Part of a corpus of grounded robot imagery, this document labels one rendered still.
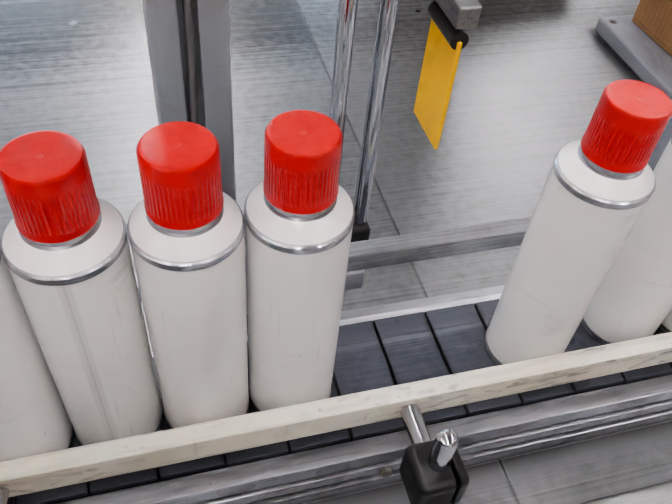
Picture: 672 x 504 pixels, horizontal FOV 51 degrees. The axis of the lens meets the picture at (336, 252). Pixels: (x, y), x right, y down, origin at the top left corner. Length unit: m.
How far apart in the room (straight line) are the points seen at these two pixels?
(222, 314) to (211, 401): 0.07
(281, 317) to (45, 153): 0.13
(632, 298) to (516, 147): 0.30
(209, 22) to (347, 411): 0.23
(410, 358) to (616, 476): 0.16
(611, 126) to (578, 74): 0.53
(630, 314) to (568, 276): 0.10
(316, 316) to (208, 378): 0.07
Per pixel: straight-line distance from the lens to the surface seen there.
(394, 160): 0.69
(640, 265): 0.47
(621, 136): 0.36
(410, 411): 0.42
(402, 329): 0.49
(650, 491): 0.48
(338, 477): 0.45
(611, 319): 0.51
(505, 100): 0.81
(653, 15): 0.96
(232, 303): 0.34
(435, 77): 0.32
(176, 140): 0.29
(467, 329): 0.50
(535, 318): 0.44
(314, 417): 0.40
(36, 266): 0.31
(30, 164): 0.29
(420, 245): 0.43
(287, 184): 0.30
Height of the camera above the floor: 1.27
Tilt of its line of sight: 47 degrees down
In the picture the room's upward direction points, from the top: 6 degrees clockwise
